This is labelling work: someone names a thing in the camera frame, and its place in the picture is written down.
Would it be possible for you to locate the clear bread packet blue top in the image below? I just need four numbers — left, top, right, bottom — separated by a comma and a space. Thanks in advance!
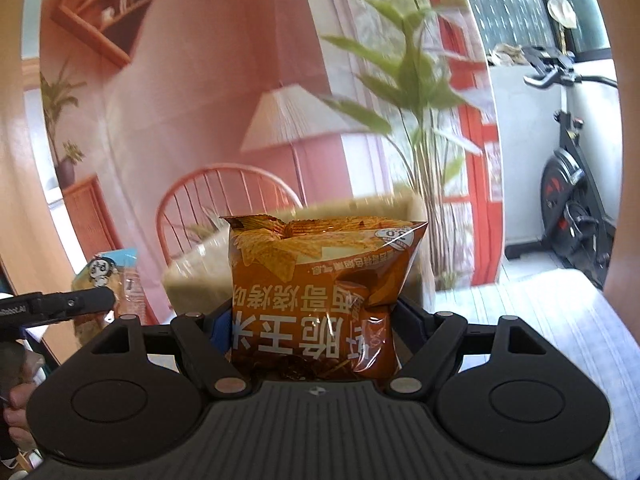
74, 247, 151, 348

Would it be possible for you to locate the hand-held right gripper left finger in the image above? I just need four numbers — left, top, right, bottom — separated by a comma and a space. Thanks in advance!
92, 305, 253, 402

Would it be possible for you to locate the crumpled pale cloth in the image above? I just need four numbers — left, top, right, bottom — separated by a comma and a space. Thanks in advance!
492, 44, 531, 67

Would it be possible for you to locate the cardboard box with plastic liner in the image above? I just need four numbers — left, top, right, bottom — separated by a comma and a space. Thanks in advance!
162, 192, 436, 321

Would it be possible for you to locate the dark framed window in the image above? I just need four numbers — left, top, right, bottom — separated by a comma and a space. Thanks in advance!
450, 0, 613, 61

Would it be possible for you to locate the printed room wall backdrop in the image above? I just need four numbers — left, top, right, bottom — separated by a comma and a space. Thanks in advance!
37, 0, 506, 326

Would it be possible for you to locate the black exercise bike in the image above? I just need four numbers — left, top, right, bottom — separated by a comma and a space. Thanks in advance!
522, 45, 621, 288

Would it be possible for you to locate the person's left hand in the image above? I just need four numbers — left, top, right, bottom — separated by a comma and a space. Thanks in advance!
2, 385, 38, 456

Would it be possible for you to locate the brown orange chip packet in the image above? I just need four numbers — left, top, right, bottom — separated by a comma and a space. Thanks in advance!
220, 214, 429, 381

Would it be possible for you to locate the brown wooden door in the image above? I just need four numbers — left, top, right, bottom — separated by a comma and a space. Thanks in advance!
602, 0, 640, 306

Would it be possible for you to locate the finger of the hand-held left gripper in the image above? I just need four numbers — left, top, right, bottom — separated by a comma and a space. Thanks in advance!
37, 286, 116, 320

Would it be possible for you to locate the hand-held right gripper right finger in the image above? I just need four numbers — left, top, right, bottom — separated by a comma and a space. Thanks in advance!
387, 297, 546, 402

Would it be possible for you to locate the white hanging pouch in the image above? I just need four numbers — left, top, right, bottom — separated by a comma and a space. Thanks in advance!
546, 0, 577, 53

